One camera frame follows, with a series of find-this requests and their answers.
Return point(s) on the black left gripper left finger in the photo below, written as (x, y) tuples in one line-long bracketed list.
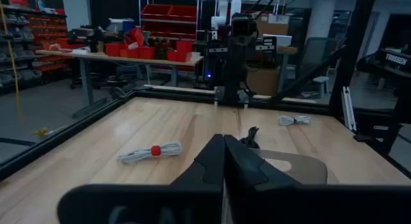
[(192, 198)]

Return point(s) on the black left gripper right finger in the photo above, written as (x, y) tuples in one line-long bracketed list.
[(257, 201)]

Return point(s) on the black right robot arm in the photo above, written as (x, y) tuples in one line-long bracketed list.
[(236, 76)]

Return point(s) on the brown cardboard box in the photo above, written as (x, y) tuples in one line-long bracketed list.
[(262, 81)]

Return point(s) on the red plastic bin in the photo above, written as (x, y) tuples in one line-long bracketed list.
[(147, 52), (184, 49), (114, 49)]

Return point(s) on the translucent grey plastic bin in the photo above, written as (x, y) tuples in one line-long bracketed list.
[(308, 169)]

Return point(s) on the rack with red bins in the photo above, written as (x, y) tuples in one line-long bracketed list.
[(168, 18)]

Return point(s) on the white stool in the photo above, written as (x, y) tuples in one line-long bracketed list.
[(321, 81)]

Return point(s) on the wooden workbench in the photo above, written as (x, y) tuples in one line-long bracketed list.
[(128, 59)]

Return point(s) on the black Trossen rig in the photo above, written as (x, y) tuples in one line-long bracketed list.
[(390, 62)]

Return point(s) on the storage shelf with small bins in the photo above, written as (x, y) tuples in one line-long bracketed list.
[(29, 41)]

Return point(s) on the aluminium bracket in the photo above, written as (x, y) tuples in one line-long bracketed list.
[(348, 108)]

